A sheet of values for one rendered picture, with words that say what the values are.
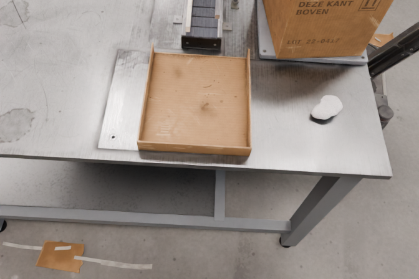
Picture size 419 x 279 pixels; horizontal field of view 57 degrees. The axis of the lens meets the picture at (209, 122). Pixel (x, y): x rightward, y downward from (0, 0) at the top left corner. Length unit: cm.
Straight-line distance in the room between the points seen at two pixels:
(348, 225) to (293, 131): 94
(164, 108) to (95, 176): 69
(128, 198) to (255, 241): 57
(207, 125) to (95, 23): 46
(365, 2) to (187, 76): 46
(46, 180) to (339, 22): 118
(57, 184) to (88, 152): 69
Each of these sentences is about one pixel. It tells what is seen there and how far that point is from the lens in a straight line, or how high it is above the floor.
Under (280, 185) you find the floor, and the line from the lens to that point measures 182.
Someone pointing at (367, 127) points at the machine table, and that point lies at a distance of 104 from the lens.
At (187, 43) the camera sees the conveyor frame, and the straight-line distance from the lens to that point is 107.
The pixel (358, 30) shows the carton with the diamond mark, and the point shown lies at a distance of 107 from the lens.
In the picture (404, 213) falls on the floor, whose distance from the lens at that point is 198.
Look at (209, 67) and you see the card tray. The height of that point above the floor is 83.
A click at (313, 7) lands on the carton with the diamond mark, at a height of 103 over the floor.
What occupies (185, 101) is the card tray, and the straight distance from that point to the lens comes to 97.
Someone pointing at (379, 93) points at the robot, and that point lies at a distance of 194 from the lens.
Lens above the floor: 164
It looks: 58 degrees down
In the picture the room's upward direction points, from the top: 6 degrees clockwise
